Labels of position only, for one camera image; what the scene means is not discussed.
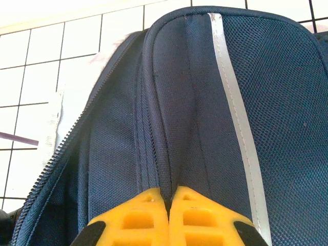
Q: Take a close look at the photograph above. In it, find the navy blue backpack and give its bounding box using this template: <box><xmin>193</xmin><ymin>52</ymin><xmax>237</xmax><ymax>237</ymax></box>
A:
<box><xmin>7</xmin><ymin>5</ymin><xmax>328</xmax><ymax>246</ymax></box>

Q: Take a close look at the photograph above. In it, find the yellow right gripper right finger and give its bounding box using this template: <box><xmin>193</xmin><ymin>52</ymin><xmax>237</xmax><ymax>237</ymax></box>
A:
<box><xmin>168</xmin><ymin>186</ymin><xmax>273</xmax><ymax>246</ymax></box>

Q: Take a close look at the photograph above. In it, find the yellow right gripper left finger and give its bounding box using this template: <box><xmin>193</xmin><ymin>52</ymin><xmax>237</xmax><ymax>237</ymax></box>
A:
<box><xmin>69</xmin><ymin>186</ymin><xmax>170</xmax><ymax>246</ymax></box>

